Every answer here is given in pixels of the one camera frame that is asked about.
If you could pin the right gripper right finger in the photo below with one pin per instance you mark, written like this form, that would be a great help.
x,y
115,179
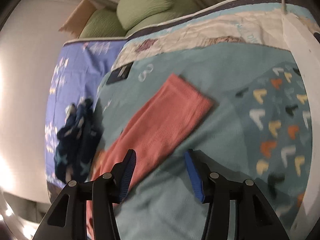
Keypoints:
x,y
254,216

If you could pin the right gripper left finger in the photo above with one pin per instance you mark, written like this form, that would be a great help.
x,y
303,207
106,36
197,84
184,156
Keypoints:
x,y
66,218

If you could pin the pink knit sweater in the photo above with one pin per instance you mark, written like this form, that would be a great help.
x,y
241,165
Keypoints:
x,y
158,200

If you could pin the navy star fleece garment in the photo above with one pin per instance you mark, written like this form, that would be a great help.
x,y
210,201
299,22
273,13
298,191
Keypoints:
x,y
77,143

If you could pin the teal patterned quilt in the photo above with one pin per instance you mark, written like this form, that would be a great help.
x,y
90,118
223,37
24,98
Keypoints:
x,y
235,54

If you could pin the black remote control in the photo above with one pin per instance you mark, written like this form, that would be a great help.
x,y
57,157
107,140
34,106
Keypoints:
x,y
119,74

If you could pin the purple tree print sheet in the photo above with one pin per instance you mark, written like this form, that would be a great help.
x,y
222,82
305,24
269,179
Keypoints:
x,y
80,68

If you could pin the green pillow far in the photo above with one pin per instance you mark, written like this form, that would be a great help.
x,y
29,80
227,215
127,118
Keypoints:
x,y
103,23

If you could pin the green pillow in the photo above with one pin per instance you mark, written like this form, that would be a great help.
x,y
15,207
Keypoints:
x,y
103,23
132,12

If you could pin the green pillow near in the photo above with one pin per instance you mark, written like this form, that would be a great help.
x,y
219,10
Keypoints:
x,y
132,12

